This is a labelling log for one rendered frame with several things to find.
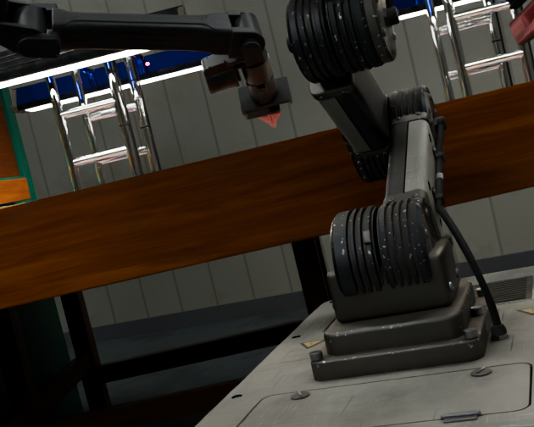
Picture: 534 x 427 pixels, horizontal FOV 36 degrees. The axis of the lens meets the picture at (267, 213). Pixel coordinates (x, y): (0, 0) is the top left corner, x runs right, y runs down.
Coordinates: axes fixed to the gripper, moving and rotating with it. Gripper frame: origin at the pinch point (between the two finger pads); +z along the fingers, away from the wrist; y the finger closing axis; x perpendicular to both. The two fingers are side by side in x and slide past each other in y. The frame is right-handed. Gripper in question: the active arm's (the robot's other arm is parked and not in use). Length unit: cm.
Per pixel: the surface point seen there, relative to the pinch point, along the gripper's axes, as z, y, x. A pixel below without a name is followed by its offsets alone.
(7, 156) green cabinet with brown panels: 66, 93, -71
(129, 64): 23, 37, -52
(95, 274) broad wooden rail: -3.7, 37.9, 29.2
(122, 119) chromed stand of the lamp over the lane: 14.2, 36.7, -24.8
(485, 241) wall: 193, -70, -72
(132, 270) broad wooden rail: -3.2, 30.8, 29.8
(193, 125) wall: 166, 49, -156
